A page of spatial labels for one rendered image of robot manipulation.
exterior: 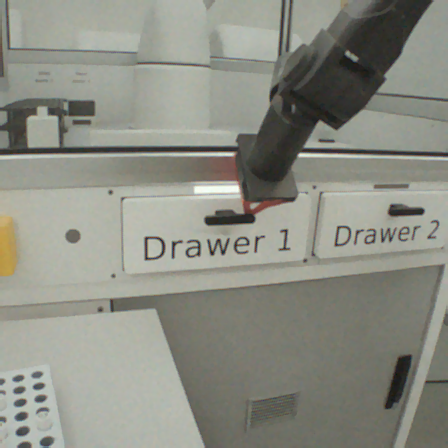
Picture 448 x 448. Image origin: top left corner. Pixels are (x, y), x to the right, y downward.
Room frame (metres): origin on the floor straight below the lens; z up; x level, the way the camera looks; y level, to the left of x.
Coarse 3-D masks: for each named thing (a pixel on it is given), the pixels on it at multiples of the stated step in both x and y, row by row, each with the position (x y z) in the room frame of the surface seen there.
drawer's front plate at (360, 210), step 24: (336, 192) 0.67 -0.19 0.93; (360, 192) 0.69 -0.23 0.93; (384, 192) 0.70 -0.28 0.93; (408, 192) 0.71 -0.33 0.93; (432, 192) 0.73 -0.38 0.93; (336, 216) 0.66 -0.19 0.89; (360, 216) 0.67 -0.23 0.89; (384, 216) 0.69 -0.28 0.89; (408, 216) 0.71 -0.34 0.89; (432, 216) 0.73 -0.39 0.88; (360, 240) 0.68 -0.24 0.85; (384, 240) 0.69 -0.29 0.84; (408, 240) 0.71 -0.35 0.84; (432, 240) 0.73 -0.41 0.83
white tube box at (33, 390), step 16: (32, 368) 0.35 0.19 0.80; (48, 368) 0.35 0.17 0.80; (0, 384) 0.33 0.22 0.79; (16, 384) 0.32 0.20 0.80; (32, 384) 0.33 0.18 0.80; (48, 384) 0.33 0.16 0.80; (16, 400) 0.30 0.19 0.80; (32, 400) 0.30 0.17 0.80; (48, 400) 0.31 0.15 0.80; (0, 416) 0.28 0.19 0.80; (16, 416) 0.28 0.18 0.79; (32, 416) 0.28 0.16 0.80; (16, 432) 0.27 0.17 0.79; (32, 432) 0.27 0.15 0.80; (48, 432) 0.27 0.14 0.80
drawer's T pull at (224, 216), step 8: (208, 216) 0.56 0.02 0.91; (216, 216) 0.56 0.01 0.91; (224, 216) 0.56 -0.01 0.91; (232, 216) 0.56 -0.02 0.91; (240, 216) 0.57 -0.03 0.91; (248, 216) 0.57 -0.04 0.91; (208, 224) 0.55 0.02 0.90; (216, 224) 0.56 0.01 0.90; (224, 224) 0.56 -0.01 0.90; (232, 224) 0.56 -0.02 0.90
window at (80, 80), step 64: (0, 0) 0.54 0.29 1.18; (64, 0) 0.56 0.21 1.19; (128, 0) 0.59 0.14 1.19; (192, 0) 0.61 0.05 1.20; (256, 0) 0.64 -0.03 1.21; (320, 0) 0.68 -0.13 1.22; (0, 64) 0.53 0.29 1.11; (64, 64) 0.56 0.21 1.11; (128, 64) 0.59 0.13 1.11; (192, 64) 0.62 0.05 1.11; (256, 64) 0.65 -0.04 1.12; (0, 128) 0.53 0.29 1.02; (64, 128) 0.56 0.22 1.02; (128, 128) 0.59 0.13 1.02; (192, 128) 0.62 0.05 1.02; (256, 128) 0.65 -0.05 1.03; (320, 128) 0.68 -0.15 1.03; (384, 128) 0.72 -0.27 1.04
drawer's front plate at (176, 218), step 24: (144, 216) 0.56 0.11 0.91; (168, 216) 0.57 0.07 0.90; (192, 216) 0.58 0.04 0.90; (264, 216) 0.62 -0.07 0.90; (288, 216) 0.63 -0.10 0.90; (168, 240) 0.57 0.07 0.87; (240, 240) 0.61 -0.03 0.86; (264, 240) 0.62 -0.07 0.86; (288, 240) 0.63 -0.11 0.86; (144, 264) 0.56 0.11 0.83; (168, 264) 0.57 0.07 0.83; (192, 264) 0.58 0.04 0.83; (216, 264) 0.59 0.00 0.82; (240, 264) 0.61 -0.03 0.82
